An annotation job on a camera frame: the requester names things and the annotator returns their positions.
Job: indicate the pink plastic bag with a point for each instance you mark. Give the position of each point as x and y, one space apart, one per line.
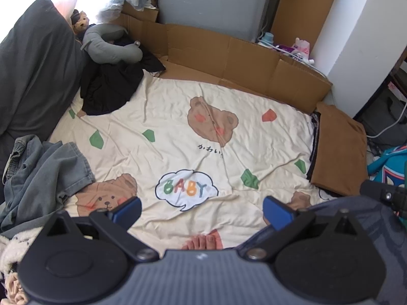
65 6

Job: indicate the black clothes pile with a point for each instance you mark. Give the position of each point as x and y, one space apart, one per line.
108 85

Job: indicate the person's bare foot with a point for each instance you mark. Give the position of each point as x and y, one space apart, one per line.
203 243

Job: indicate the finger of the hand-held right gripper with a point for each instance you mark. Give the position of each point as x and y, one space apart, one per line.
370 188

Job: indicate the person's dark shorts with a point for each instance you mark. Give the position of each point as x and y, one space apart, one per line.
337 203

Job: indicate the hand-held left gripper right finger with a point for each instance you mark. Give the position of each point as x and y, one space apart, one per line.
276 213

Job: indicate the teal bag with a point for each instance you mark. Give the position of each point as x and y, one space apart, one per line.
391 165

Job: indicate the grey upright panel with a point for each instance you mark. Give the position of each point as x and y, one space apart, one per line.
216 0

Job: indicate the flattened brown cardboard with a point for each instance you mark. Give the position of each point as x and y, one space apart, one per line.
206 47

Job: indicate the pink package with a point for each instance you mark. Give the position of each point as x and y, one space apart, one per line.
301 47

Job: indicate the light blue jeans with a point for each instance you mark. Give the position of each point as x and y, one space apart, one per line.
41 181

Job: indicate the grey neck pillow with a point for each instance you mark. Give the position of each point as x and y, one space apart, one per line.
95 41

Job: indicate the small teddy bear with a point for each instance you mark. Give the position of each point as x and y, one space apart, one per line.
81 20

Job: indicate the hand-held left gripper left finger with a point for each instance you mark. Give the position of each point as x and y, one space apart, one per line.
127 211

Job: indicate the cream bear print bed sheet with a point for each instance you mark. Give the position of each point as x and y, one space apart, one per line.
159 108

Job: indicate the folded brown garment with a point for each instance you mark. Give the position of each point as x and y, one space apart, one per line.
340 152

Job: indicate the black bag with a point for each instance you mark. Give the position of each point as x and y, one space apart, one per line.
384 114

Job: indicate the light blue capped bottle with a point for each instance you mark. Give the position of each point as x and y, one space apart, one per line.
267 38

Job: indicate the white fluffy spotted toy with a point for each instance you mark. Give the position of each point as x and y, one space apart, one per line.
12 247

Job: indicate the purple white plastic package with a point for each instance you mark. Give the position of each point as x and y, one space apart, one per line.
287 49

